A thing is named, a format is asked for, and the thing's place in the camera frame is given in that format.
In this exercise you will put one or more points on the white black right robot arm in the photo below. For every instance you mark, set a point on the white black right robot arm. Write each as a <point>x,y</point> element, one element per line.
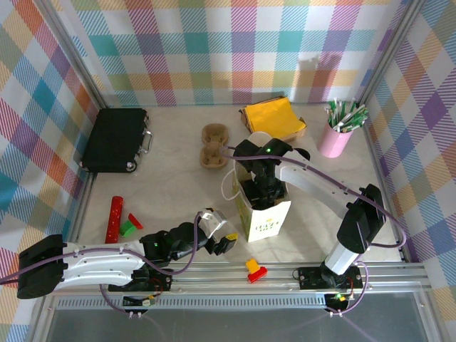
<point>313,180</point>

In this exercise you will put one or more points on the yellow toy block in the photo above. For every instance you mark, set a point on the yellow toy block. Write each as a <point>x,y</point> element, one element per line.
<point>252,265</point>

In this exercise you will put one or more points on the pink straw holder cup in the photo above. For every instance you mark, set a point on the pink straw holder cup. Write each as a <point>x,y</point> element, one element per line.
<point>333,142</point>

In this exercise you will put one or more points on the white printed paper bag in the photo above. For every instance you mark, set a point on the white printed paper bag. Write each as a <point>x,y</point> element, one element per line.
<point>267,224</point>

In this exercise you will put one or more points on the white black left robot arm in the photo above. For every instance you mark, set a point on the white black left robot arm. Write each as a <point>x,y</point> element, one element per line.
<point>99,260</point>

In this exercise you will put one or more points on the brown cardboard cup carrier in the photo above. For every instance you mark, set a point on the brown cardboard cup carrier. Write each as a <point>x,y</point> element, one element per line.
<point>213,156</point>

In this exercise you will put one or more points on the stacked green paper cups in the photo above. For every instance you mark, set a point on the stacked green paper cups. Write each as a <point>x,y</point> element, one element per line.
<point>258,136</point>

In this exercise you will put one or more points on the yellow napkins in box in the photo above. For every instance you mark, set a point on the yellow napkins in box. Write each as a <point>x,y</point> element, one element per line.
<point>299,133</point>

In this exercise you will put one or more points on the red glitter tube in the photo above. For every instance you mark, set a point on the red glitter tube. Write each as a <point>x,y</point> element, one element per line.
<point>114,221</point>

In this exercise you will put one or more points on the red wedge toy block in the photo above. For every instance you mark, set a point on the red wedge toy block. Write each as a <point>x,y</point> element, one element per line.
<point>137,221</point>

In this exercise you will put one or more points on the stacked black cup lids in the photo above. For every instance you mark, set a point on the stacked black cup lids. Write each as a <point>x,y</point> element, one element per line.
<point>303,154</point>

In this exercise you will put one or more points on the aluminium frame post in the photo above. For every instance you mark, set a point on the aluminium frame post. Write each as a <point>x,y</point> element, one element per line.
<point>390,50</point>
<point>76,53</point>

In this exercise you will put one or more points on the black carrying case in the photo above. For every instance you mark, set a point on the black carrying case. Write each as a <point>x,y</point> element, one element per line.
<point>110,139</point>

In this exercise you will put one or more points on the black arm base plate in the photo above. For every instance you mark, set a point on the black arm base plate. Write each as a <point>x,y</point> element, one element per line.
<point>310,278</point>
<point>162,281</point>

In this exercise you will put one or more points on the small power connector board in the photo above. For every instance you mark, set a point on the small power connector board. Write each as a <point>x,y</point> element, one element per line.
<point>142,302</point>
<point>338,297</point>

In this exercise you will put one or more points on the aluminium frame rail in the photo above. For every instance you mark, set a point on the aluminium frame rail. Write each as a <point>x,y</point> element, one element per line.
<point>213,281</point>

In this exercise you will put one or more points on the green toy block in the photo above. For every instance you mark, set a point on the green toy block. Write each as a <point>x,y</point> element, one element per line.
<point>126,228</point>

